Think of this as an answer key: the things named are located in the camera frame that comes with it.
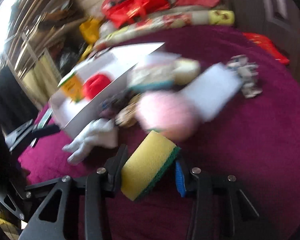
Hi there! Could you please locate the red flat package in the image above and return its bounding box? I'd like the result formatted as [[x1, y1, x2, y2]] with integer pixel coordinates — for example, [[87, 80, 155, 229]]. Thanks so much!
[[243, 33, 290, 66]]

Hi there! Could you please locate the pale yellow round sponge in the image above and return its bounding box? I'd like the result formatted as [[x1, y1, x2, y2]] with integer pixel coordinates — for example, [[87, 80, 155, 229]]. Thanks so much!
[[173, 58, 200, 86]]

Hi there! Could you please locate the black white patterned scrunchie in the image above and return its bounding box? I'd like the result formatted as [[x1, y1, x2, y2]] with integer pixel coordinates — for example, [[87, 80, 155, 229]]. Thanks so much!
[[226, 55, 263, 99]]

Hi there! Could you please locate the shiny red tote bag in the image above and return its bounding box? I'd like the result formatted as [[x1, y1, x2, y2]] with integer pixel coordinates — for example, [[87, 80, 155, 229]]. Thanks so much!
[[101, 0, 170, 28]]

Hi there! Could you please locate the pink fluffy pompom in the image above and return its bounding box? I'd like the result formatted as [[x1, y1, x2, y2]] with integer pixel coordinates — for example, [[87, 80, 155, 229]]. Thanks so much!
[[135, 90, 200, 142]]

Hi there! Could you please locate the yellow plastic bag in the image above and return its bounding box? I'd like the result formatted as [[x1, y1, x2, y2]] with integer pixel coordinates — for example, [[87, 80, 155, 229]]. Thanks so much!
[[79, 17, 101, 45]]

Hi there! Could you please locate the white cotton glove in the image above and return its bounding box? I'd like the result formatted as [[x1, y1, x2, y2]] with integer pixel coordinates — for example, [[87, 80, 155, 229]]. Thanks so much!
[[62, 118, 118, 165]]

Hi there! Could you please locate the white foam block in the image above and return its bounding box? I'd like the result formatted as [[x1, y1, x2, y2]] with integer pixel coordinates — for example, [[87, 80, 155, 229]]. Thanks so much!
[[180, 63, 243, 122]]

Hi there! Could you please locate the yellow green scrub sponge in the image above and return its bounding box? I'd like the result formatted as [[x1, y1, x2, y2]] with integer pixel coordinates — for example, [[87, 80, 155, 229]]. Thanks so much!
[[121, 131, 181, 201]]

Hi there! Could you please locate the red plush apple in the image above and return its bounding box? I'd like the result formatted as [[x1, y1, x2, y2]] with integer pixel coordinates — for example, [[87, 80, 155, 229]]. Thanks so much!
[[82, 74, 111, 100]]

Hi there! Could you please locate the beige braided rope toy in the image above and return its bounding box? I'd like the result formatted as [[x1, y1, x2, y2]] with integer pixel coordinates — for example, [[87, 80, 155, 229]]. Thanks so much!
[[115, 94, 141, 128]]

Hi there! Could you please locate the metal storage shelf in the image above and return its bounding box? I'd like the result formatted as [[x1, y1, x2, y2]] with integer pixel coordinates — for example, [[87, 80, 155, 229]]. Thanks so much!
[[4, 0, 87, 106]]

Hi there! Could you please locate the pink tissue paper pack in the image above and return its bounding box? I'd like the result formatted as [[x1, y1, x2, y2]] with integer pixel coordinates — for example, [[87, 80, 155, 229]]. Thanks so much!
[[127, 63, 174, 93]]

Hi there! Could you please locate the fruit print rolled mat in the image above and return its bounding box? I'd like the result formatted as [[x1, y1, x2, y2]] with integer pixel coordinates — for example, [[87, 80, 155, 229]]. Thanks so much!
[[93, 10, 235, 51]]

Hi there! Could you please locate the grey panelled door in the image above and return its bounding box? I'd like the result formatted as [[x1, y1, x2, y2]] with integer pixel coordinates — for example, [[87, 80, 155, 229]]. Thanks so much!
[[229, 0, 300, 82]]

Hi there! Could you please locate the magenta plush table cloth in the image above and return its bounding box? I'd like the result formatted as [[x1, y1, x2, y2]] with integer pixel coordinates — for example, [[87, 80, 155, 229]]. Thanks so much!
[[19, 25, 300, 239]]

